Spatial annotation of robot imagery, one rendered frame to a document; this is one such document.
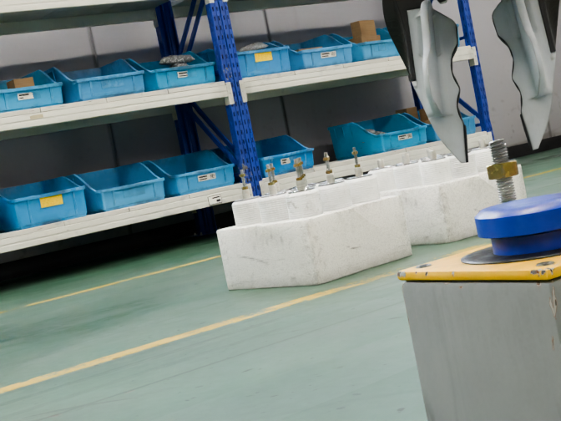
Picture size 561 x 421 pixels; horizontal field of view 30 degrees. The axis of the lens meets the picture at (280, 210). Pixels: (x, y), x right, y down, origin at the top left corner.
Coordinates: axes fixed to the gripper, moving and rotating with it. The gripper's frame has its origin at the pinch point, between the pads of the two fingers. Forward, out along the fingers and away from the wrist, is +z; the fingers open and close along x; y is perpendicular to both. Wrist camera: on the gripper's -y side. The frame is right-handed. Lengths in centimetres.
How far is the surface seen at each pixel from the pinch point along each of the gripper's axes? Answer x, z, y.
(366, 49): -68, -50, -543
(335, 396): -30, 35, -86
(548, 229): 1.4, 2.7, 28.5
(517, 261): 0.3, 3.4, 29.1
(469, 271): -1.2, 3.5, 29.1
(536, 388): 0.2, 7.0, 30.6
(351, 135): -89, -3, -558
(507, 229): 0.1, 2.5, 28.3
